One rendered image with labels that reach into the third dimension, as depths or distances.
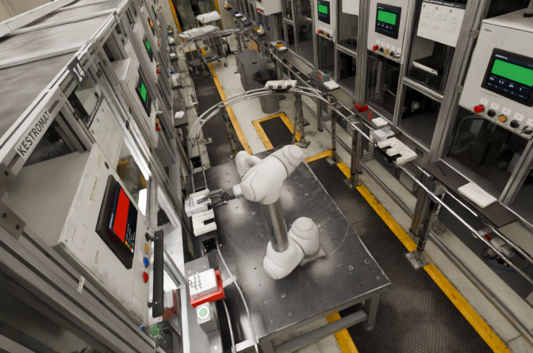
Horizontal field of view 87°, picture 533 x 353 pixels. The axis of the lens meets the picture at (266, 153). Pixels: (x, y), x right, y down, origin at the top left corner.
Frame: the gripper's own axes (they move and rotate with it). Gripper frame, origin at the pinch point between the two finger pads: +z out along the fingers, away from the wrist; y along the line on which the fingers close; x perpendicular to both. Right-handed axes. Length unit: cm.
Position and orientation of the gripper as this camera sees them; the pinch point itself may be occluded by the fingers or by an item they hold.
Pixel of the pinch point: (203, 203)
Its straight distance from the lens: 181.6
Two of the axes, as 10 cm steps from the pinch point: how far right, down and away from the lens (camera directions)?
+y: -1.5, -7.8, -6.0
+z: -9.4, 3.0, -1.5
